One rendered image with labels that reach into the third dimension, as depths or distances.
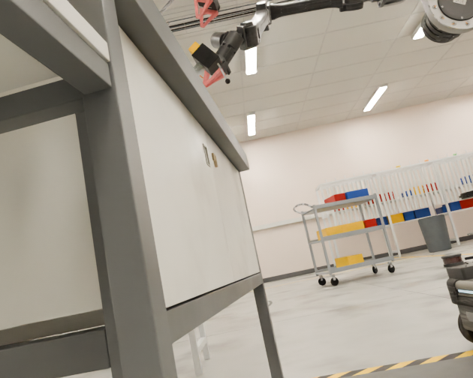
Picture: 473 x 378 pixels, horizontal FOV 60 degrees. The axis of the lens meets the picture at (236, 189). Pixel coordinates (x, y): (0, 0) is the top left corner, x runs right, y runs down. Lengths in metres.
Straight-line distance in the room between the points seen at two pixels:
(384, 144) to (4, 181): 9.94
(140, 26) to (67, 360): 0.45
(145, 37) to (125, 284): 0.42
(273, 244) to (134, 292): 9.12
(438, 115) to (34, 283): 10.67
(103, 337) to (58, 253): 0.10
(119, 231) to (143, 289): 0.05
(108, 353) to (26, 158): 0.24
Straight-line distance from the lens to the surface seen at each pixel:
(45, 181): 0.52
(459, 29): 1.62
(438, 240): 8.13
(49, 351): 0.51
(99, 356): 0.48
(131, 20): 0.65
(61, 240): 0.50
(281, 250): 9.47
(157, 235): 0.55
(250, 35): 1.50
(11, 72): 0.43
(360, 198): 5.36
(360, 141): 10.17
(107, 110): 0.40
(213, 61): 1.11
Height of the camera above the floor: 0.43
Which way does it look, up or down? 11 degrees up
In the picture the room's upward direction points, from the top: 12 degrees counter-clockwise
